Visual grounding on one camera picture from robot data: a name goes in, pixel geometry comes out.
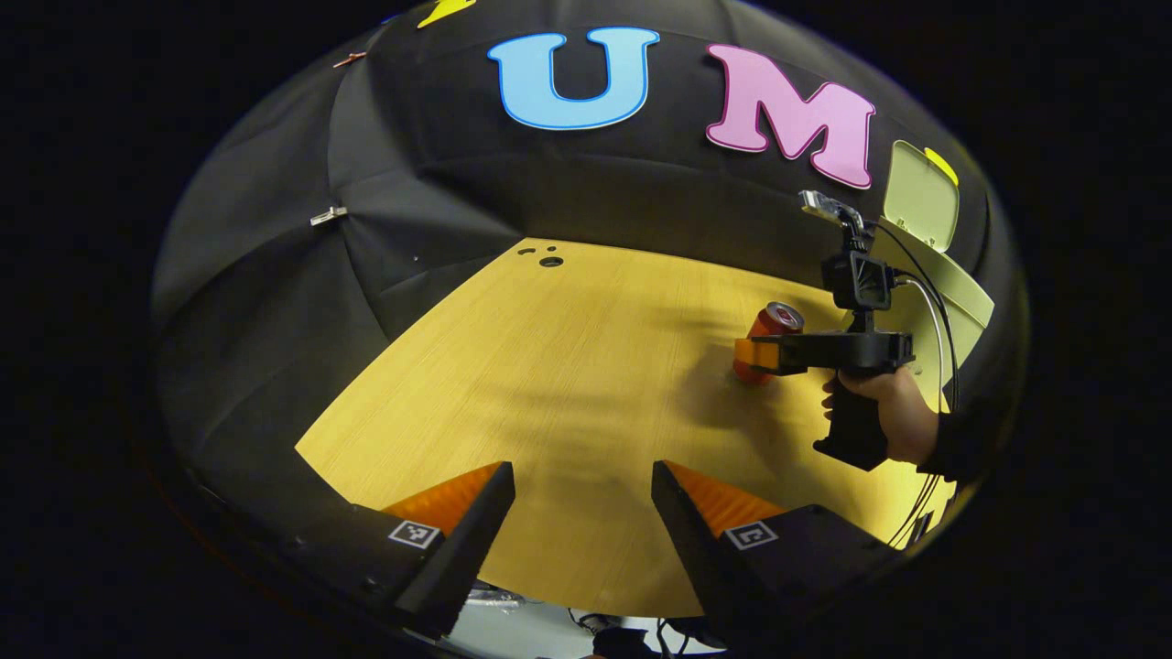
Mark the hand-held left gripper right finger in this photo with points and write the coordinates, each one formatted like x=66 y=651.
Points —
x=696 y=549

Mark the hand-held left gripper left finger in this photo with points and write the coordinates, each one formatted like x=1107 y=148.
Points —
x=462 y=549

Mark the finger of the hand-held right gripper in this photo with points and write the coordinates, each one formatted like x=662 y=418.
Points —
x=755 y=355

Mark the red pop can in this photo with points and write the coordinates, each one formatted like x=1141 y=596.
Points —
x=765 y=334

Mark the pale green garbage bin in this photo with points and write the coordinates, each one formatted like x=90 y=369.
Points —
x=925 y=197

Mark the black desk edge clamp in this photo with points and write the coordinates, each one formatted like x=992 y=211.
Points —
x=920 y=526

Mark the small silver cloth clip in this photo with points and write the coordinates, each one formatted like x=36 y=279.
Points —
x=328 y=215

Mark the black backdrop cloth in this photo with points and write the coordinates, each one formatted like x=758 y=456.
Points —
x=412 y=183

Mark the small red cloth clip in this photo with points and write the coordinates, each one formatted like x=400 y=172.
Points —
x=349 y=59

